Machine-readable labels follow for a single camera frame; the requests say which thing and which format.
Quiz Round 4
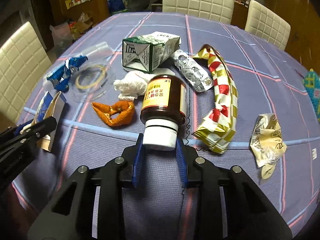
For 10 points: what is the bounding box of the clear plastic round lid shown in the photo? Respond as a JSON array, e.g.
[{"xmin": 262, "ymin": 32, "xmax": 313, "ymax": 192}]
[{"xmin": 69, "ymin": 60, "xmax": 116, "ymax": 102}]

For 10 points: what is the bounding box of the teal knitted cloth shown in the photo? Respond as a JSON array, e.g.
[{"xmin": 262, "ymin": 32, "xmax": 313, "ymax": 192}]
[{"xmin": 302, "ymin": 69, "xmax": 320, "ymax": 122}]

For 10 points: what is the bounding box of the blue crumpled wrapper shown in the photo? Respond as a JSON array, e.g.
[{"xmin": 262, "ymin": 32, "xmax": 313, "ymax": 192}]
[{"xmin": 43, "ymin": 55, "xmax": 88, "ymax": 92}]

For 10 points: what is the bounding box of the brown medicine bottle white cap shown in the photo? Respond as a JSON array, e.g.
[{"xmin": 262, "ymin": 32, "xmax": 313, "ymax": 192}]
[{"xmin": 140, "ymin": 74, "xmax": 187, "ymax": 151}]

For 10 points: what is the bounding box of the cream paper wrapper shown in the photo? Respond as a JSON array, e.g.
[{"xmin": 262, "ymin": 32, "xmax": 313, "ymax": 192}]
[{"xmin": 250, "ymin": 113, "xmax": 287, "ymax": 179}]

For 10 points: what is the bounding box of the red yellow checkered snack bag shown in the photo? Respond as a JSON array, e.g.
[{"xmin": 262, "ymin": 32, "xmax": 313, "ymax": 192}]
[{"xmin": 193, "ymin": 44, "xmax": 238, "ymax": 154}]

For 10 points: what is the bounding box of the grey plastic bag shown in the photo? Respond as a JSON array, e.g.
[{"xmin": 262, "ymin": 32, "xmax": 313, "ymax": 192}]
[{"xmin": 49, "ymin": 22, "xmax": 73, "ymax": 56}]

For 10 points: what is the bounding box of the wooden cabinet counter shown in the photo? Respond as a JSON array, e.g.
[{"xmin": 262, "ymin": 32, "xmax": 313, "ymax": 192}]
[{"xmin": 63, "ymin": 0, "xmax": 111, "ymax": 24}]

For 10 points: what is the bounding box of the cream quilted chair left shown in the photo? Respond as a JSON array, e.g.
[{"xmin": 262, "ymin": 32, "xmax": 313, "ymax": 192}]
[{"xmin": 1, "ymin": 22, "xmax": 52, "ymax": 123}]

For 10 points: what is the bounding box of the crumpled white tissue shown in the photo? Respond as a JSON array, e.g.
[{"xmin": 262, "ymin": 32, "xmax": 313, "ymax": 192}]
[{"xmin": 113, "ymin": 70, "xmax": 153, "ymax": 102}]

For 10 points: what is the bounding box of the white sticker label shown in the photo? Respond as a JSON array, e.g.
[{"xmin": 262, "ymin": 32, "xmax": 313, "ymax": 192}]
[{"xmin": 311, "ymin": 148, "xmax": 317, "ymax": 160}]

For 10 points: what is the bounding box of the cream quilted chair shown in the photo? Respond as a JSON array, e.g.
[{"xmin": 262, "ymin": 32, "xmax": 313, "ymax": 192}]
[
  {"xmin": 245, "ymin": 0, "xmax": 291, "ymax": 50},
  {"xmin": 1, "ymin": 22, "xmax": 52, "ymax": 123},
  {"xmin": 162, "ymin": 0, "xmax": 234, "ymax": 24}
]

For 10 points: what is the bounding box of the silver foil blister pack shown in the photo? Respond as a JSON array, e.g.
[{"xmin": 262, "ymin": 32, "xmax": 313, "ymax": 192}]
[{"xmin": 172, "ymin": 49, "xmax": 214, "ymax": 93}]

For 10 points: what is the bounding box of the green white milk carton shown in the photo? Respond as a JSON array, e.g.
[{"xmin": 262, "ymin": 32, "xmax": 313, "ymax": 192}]
[{"xmin": 122, "ymin": 31, "xmax": 181, "ymax": 74}]

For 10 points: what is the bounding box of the orange peel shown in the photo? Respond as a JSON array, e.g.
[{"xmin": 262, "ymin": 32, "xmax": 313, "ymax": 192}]
[{"xmin": 92, "ymin": 101, "xmax": 135, "ymax": 127}]

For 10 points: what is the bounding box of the cardboard boxes pile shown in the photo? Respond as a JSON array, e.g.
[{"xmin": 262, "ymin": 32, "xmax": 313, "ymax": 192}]
[{"xmin": 69, "ymin": 12, "xmax": 93, "ymax": 40}]

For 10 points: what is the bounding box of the cream quilted chair far right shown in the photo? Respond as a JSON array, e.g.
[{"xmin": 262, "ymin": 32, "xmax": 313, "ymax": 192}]
[{"xmin": 245, "ymin": 0, "xmax": 291, "ymax": 50}]

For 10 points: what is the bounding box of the blue white small carton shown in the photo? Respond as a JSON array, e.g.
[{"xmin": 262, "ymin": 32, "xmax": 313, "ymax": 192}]
[{"xmin": 31, "ymin": 91, "xmax": 66, "ymax": 152}]

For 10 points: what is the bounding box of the blue storage box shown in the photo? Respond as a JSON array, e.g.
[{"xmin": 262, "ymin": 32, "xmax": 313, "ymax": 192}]
[{"xmin": 107, "ymin": 0, "xmax": 126, "ymax": 13}]

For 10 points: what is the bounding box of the purple plaid tablecloth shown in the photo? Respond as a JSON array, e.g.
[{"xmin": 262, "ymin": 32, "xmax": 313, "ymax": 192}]
[{"xmin": 11, "ymin": 11, "xmax": 320, "ymax": 240}]

